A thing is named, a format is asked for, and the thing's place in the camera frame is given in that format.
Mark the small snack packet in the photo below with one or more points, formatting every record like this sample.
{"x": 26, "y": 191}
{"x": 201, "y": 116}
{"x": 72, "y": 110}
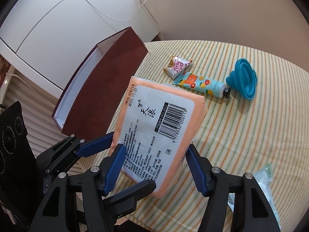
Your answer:
{"x": 176, "y": 66}

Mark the hand cream tube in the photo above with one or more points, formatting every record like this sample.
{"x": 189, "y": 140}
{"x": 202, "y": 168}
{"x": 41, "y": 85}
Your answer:
{"x": 202, "y": 83}

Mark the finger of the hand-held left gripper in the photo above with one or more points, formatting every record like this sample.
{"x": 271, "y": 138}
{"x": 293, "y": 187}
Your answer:
{"x": 96, "y": 143}
{"x": 135, "y": 192}

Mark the orange tissue pack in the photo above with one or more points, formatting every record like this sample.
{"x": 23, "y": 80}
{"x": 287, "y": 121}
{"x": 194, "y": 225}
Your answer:
{"x": 157, "y": 116}

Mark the teal silicone funnel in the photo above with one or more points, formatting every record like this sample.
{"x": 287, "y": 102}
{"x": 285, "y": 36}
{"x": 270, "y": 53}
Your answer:
{"x": 243, "y": 77}

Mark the light blue face mask pack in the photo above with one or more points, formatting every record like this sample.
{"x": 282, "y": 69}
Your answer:
{"x": 265, "y": 181}

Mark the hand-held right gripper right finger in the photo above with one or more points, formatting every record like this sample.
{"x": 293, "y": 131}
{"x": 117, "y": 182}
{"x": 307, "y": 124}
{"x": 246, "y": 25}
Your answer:
{"x": 196, "y": 171}

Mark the white cabinet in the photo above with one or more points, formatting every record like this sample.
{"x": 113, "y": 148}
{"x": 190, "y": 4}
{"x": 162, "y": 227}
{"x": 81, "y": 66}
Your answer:
{"x": 60, "y": 17}

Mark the dark red storage box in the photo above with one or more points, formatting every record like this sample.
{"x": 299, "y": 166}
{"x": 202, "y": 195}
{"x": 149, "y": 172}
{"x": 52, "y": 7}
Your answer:
{"x": 106, "y": 77}

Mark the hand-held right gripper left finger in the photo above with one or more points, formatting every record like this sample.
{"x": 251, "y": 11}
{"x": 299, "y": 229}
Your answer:
{"x": 115, "y": 166}

